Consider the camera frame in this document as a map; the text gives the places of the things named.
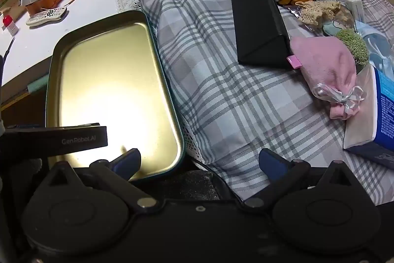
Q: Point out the white remote control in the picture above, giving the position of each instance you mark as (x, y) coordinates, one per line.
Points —
(46, 16)

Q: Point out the light blue face mask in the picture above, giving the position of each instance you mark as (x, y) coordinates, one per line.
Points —
(380, 49)

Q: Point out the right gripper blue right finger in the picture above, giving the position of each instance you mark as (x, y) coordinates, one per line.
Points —
(273, 165)

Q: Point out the blue Tempo tissue box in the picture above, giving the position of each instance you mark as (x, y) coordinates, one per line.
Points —
(369, 133)

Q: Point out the green foam edge guard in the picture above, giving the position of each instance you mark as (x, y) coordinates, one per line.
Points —
(37, 85)

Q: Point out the beige crochet lace cloth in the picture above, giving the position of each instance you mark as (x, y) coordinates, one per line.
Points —
(314, 13)

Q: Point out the sachet pouch with blue sock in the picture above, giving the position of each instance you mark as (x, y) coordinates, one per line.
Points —
(343, 19)

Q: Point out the pink drawstring cloth pouch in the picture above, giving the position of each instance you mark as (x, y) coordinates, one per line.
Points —
(329, 69)

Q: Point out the red cap white bottle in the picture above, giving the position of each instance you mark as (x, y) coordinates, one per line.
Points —
(10, 25)

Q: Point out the green crochet round scrubber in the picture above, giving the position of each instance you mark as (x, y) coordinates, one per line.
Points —
(356, 45)

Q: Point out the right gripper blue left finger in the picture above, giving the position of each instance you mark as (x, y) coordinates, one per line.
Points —
(128, 164)

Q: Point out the black pen knife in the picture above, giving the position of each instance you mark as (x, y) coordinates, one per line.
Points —
(9, 47)

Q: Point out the gold metal tin tray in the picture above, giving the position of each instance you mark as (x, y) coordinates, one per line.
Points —
(109, 72)

